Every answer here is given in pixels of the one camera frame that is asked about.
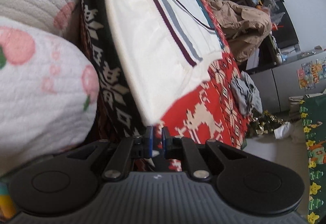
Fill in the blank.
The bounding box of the green Christmas banner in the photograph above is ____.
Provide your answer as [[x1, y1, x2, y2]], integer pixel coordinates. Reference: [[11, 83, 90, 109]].
[[299, 94, 326, 224]]

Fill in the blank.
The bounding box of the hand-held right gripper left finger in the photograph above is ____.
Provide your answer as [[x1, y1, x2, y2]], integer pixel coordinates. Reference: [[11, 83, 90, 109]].
[[66, 127, 153, 181]]

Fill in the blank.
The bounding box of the beige jacket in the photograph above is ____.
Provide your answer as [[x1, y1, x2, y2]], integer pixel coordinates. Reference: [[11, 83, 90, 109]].
[[206, 0, 273, 63]]

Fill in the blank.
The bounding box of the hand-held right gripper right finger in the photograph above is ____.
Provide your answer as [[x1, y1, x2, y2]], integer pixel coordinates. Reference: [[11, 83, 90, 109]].
[[162, 127, 245, 181]]

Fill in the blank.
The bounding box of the red patterned blanket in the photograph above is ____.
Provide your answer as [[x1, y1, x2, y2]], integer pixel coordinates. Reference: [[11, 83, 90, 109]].
[[73, 0, 251, 171]]

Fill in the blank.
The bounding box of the cluster of fridge stickers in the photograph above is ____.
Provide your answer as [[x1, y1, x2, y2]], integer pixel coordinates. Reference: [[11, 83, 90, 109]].
[[297, 57, 326, 91]]

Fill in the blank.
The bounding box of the white knit vest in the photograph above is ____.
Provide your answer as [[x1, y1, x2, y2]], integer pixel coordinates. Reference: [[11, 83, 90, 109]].
[[100, 0, 226, 125]]

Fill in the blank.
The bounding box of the white hanging cloth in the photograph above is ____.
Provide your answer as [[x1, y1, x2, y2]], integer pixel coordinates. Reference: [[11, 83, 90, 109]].
[[274, 121, 292, 139]]

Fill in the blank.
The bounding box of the grey garment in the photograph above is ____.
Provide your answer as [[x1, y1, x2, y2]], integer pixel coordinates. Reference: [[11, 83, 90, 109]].
[[230, 71, 263, 116]]

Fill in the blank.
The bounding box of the grey refrigerator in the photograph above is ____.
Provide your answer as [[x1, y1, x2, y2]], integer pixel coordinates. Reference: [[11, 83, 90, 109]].
[[248, 50, 326, 113]]

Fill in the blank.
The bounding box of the small Christmas tree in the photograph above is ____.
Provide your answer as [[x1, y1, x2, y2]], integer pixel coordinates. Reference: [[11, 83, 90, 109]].
[[246, 109, 283, 138]]

